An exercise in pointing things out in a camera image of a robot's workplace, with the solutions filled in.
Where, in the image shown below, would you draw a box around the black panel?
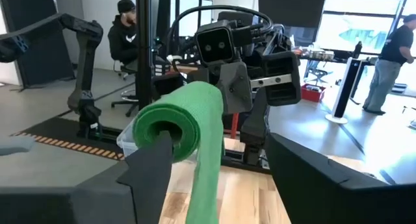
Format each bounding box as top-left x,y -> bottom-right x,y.
0,0 -> 76,88

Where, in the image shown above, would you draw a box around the red bin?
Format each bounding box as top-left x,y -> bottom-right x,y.
300,82 -> 327,103

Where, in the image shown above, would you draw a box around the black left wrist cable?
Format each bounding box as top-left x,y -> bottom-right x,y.
168,4 -> 274,61

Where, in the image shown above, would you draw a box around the cluttered work table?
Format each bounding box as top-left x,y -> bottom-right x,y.
291,40 -> 378,62

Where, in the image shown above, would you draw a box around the person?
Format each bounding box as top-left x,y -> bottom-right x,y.
361,13 -> 416,116
107,0 -> 139,66

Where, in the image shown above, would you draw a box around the black wall monitor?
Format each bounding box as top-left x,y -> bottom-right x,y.
257,0 -> 328,29

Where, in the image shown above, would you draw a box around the black office chair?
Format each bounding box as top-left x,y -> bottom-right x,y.
110,60 -> 140,118

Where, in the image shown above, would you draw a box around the white floor tower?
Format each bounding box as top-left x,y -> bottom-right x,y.
324,56 -> 362,125

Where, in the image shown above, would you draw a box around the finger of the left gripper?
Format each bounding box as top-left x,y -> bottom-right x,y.
240,87 -> 270,166

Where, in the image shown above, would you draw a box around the clear container with black clips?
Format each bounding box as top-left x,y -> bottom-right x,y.
116,117 -> 141,158

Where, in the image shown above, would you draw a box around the black vertical frame post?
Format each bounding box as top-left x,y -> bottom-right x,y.
135,0 -> 153,112

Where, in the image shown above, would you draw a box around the red metal stand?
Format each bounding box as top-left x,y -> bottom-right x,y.
229,112 -> 241,140

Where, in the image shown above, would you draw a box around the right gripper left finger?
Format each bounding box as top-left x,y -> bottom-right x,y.
0,130 -> 175,224

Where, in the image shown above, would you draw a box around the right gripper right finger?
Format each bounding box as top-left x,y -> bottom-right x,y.
266,132 -> 416,224

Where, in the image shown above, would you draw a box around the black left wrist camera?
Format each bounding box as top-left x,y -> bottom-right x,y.
194,19 -> 237,68

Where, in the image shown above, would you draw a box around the black mat orange stripes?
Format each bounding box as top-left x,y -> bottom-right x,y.
10,116 -> 126,162

